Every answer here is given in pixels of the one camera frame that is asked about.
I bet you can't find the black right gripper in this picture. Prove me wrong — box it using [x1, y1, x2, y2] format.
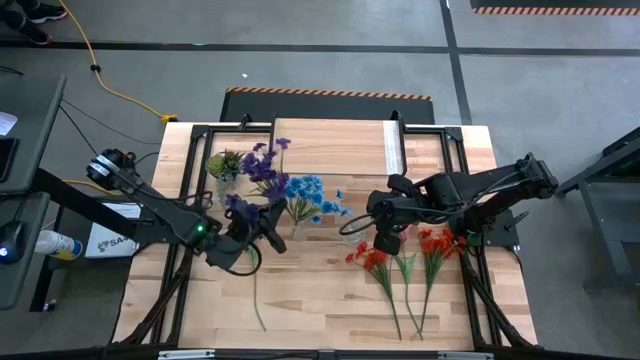
[366, 173, 436, 256]

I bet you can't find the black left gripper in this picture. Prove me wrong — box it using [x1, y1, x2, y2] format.
[203, 198, 289, 271]

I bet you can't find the patterned clear glass vase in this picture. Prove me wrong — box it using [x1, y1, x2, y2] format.
[343, 218, 370, 247]

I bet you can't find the blue artificial flower bunch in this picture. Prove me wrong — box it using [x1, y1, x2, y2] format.
[283, 174, 353, 236]

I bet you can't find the wooden shelf with black legs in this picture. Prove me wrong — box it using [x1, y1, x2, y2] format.
[268, 110, 409, 196]

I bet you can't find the potted artificial succulent plant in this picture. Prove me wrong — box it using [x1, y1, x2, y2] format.
[205, 148, 246, 209]

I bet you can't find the black mat with striped edge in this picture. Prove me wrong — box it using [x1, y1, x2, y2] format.
[219, 86, 435, 125]
[469, 0, 640, 16]

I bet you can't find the white printed box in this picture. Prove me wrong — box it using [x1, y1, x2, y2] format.
[84, 202, 144, 260]

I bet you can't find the black diagonal support beam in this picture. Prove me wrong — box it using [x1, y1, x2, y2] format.
[32, 167, 151, 241]

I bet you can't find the white bottle with coloured label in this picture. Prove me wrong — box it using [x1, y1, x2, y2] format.
[34, 229, 84, 261]

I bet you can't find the black metal cart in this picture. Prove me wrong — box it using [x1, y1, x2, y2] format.
[552, 124, 640, 291]

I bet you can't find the black desk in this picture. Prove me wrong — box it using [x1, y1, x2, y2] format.
[0, 192, 51, 311]
[0, 74, 69, 196]

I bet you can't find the black computer mouse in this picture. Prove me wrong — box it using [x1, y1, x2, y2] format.
[0, 219, 27, 265]

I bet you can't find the black phone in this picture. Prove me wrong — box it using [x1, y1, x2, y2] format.
[0, 137, 20, 184]

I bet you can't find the white paper sheet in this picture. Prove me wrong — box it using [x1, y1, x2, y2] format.
[0, 110, 19, 137]

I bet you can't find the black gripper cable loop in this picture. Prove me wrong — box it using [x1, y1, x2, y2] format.
[338, 213, 377, 237]

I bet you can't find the black rig frame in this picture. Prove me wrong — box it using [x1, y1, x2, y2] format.
[112, 112, 539, 351]

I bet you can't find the yellow floor cable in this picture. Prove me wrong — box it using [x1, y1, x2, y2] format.
[57, 0, 179, 125]

